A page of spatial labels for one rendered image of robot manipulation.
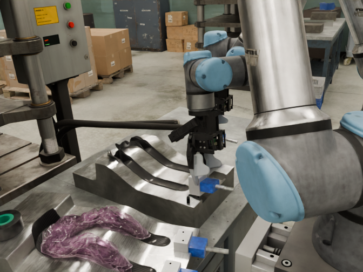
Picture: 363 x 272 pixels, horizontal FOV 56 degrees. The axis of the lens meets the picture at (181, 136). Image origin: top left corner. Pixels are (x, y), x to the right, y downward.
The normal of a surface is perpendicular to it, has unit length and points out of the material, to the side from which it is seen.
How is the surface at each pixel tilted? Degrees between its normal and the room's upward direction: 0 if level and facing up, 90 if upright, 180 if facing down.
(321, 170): 62
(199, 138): 82
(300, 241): 0
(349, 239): 73
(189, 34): 87
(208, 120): 82
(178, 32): 88
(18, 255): 80
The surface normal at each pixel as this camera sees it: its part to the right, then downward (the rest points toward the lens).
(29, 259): -0.04, -0.91
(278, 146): -0.51, 0.06
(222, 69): 0.22, 0.21
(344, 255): -0.70, 0.03
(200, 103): -0.08, 0.23
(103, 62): -0.35, 0.40
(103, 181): -0.54, 0.37
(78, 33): 0.84, 0.19
